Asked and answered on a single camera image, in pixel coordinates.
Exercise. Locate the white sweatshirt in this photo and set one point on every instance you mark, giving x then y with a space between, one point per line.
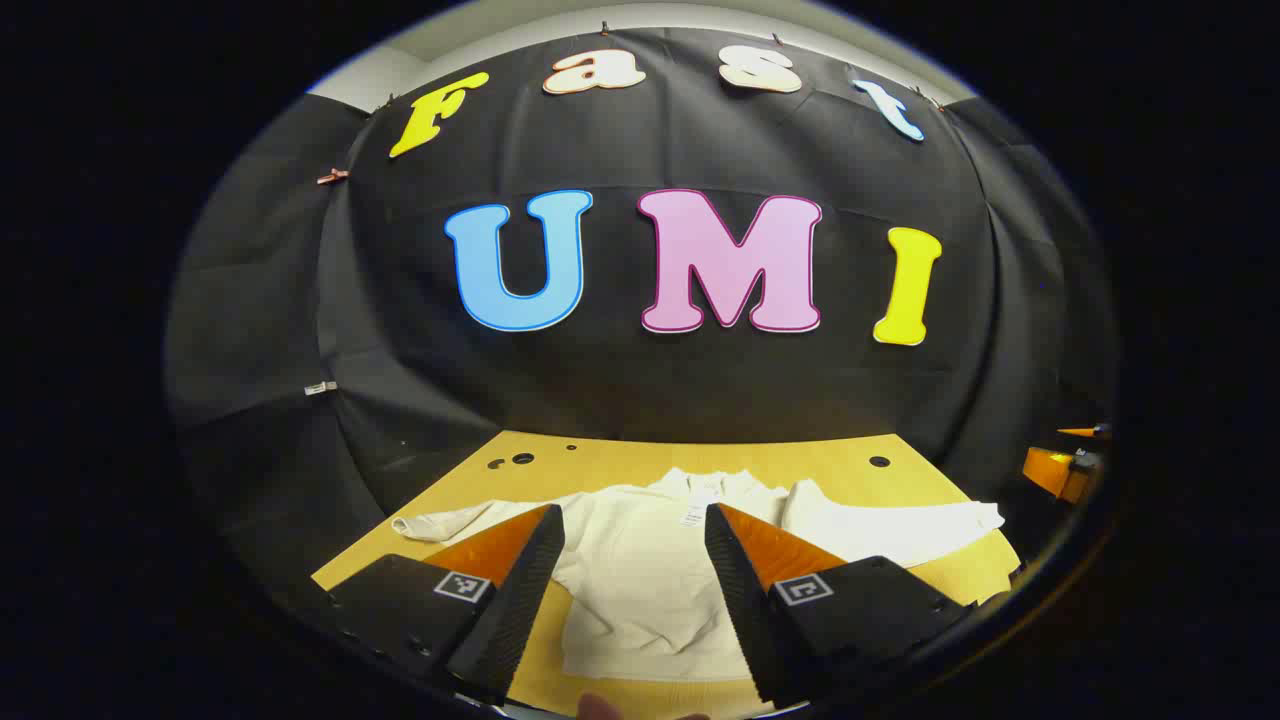
650 570

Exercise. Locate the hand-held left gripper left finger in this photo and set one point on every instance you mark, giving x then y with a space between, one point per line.
520 600

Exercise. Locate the copper cloth clip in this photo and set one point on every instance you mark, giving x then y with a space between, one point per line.
332 177

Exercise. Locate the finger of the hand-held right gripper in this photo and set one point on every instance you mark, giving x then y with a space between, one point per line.
1060 472
1085 432

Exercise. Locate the white cloth clip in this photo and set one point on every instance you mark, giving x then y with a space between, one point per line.
320 387

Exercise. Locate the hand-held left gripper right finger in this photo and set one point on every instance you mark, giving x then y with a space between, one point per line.
745 610

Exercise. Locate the black backdrop cloth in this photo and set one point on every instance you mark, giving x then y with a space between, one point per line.
700 400

